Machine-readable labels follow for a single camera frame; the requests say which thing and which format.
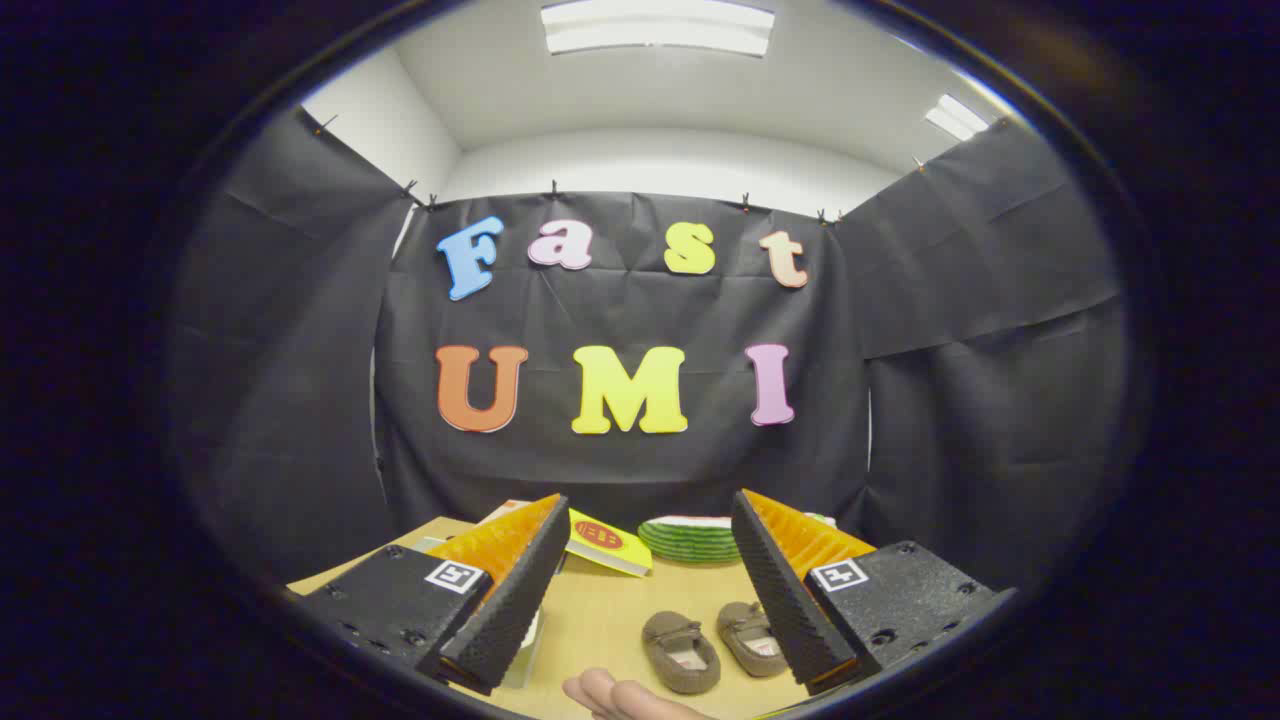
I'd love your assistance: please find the small ceiling light panel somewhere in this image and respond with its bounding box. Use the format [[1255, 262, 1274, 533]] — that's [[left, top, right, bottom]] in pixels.
[[925, 93, 991, 141]]

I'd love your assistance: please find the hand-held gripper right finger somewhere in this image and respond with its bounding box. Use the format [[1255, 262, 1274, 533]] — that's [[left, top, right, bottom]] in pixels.
[[731, 489, 1016, 696]]

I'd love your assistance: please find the yellow book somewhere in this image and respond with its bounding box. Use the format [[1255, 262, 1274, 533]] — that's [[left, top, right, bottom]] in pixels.
[[565, 508, 653, 578]]

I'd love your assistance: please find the large ceiling light panel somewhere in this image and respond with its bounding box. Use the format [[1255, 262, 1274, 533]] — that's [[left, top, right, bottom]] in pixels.
[[540, 0, 776, 58]]

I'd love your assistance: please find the brown fuzzy shoe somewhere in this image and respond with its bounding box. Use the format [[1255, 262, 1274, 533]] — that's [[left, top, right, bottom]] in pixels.
[[641, 611, 721, 695], [716, 601, 791, 678]]

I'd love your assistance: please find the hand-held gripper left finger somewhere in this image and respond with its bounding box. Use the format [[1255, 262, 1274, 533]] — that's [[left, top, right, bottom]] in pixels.
[[300, 493, 571, 696]]

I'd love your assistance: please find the watermelon slice plush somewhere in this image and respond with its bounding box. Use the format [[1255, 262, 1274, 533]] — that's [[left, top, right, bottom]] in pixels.
[[637, 515, 746, 565]]

